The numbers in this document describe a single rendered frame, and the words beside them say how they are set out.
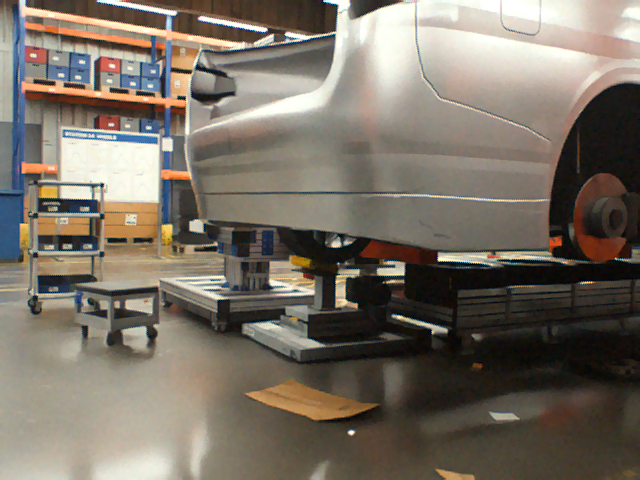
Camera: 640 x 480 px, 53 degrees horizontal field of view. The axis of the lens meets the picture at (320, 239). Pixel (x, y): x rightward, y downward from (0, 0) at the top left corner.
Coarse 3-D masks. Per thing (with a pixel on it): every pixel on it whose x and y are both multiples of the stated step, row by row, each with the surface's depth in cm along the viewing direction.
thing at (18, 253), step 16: (0, 192) 829; (16, 192) 841; (0, 208) 835; (16, 208) 847; (0, 224) 836; (16, 224) 848; (0, 240) 837; (16, 240) 849; (0, 256) 838; (16, 256) 851
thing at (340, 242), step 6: (306, 234) 376; (324, 234) 404; (312, 240) 378; (324, 240) 404; (336, 240) 409; (342, 240) 403; (348, 240) 398; (354, 240) 393; (324, 246) 382; (330, 246) 396; (336, 246) 393; (342, 246) 390; (348, 246) 391
